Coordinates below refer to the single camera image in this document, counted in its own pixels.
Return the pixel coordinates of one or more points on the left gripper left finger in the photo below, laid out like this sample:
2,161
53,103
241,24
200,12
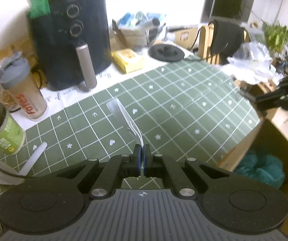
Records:
114,171

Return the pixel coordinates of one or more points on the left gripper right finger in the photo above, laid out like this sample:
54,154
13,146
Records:
167,169

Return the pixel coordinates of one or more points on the brown cardboard box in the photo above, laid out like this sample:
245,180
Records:
269,137

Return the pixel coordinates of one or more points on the green houseplant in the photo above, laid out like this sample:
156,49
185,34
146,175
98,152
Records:
276,37

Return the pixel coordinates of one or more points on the green grid tablecloth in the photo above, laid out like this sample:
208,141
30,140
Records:
185,109

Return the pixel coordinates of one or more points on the teal bath loofah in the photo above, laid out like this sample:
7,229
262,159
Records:
262,167

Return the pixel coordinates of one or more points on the black bag on chair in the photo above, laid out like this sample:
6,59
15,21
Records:
227,38

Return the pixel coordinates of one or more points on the wooden chair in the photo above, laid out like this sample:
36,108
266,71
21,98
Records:
205,39

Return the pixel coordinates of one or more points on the yellow wet wipes pack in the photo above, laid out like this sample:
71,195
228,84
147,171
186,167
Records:
128,60

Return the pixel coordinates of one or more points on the black monitor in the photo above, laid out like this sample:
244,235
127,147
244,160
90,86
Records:
237,11

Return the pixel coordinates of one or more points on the black kettle base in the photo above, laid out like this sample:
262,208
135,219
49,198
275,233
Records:
166,53

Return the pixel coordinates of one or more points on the green label jar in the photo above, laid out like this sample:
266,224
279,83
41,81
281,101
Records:
12,136

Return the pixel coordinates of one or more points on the black air fryer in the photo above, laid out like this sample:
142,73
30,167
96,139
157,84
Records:
72,42

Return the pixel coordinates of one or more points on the glass bowl with clutter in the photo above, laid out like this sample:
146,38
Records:
137,30

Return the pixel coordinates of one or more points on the grey lid shaker bottle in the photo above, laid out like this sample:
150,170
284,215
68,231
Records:
16,77

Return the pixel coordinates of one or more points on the green plastic tag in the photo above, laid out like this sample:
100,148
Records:
39,8

